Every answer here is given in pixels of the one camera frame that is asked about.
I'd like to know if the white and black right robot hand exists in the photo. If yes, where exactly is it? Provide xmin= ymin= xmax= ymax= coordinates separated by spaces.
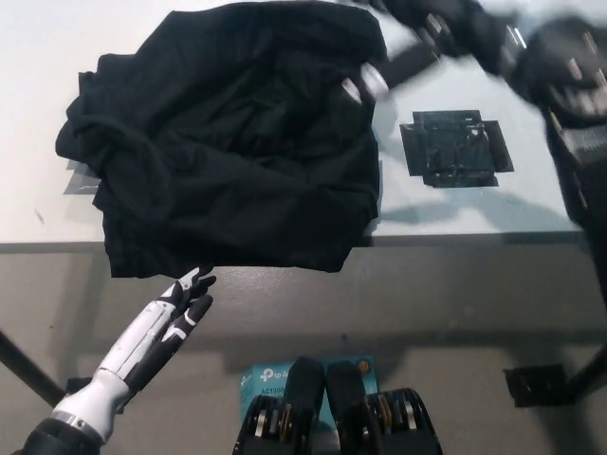
xmin=340 ymin=0 xmax=525 ymax=103

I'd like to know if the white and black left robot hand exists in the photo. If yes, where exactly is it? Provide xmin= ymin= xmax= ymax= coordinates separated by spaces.
xmin=97 ymin=265 xmax=217 ymax=405

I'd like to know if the black jacket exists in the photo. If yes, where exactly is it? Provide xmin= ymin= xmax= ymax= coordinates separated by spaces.
xmin=54 ymin=0 xmax=388 ymax=281

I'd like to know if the right black robot body block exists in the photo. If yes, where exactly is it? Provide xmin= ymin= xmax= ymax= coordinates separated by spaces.
xmin=325 ymin=362 xmax=445 ymax=455

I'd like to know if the black table leg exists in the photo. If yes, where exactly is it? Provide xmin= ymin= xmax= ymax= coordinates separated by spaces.
xmin=567 ymin=344 xmax=607 ymax=400
xmin=0 ymin=329 xmax=65 ymax=409

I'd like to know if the black tape patch on table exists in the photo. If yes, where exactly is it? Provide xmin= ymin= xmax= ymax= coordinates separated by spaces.
xmin=399 ymin=108 xmax=514 ymax=190

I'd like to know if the grey tape patch on table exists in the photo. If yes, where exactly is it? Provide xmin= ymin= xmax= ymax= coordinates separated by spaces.
xmin=63 ymin=158 xmax=103 ymax=197

